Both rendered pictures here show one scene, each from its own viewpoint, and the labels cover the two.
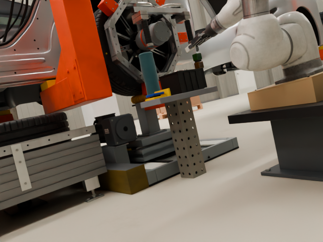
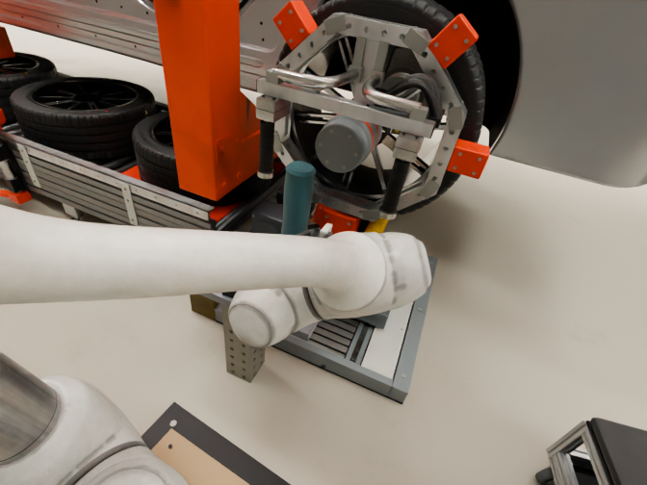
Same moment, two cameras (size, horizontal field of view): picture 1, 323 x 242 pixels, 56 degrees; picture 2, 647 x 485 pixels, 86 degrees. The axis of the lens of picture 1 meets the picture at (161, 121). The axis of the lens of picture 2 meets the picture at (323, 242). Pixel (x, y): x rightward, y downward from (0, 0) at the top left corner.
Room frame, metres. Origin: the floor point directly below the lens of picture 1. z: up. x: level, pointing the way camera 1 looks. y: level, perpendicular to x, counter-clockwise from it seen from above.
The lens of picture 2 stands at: (1.40, -0.82, 1.21)
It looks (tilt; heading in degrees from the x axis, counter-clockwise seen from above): 38 degrees down; 55
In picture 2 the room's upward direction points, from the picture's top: 10 degrees clockwise
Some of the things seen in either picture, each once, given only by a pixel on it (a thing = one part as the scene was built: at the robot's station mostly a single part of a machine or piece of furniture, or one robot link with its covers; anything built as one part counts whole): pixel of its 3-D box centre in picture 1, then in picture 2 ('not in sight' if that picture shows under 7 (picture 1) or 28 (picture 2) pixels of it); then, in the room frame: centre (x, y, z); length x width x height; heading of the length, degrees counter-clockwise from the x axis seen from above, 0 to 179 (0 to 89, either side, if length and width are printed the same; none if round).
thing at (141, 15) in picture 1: (140, 17); (273, 105); (1.76, -0.01, 0.93); 0.09 x 0.05 x 0.05; 38
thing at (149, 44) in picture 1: (146, 32); (266, 147); (1.73, -0.03, 0.83); 0.04 x 0.04 x 0.16
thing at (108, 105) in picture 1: (98, 102); not in sight; (7.42, 1.40, 0.77); 0.76 x 0.65 x 1.54; 33
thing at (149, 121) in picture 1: (148, 120); not in sight; (2.16, 0.09, 0.32); 0.40 x 0.30 x 0.28; 128
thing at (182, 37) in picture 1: (179, 38); (468, 158); (2.22, -0.26, 0.85); 0.09 x 0.08 x 0.07; 128
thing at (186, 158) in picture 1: (185, 138); (245, 331); (1.65, -0.11, 0.21); 0.10 x 0.10 x 0.42; 38
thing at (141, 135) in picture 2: (13, 142); (208, 152); (1.81, 0.89, 0.39); 0.66 x 0.66 x 0.24
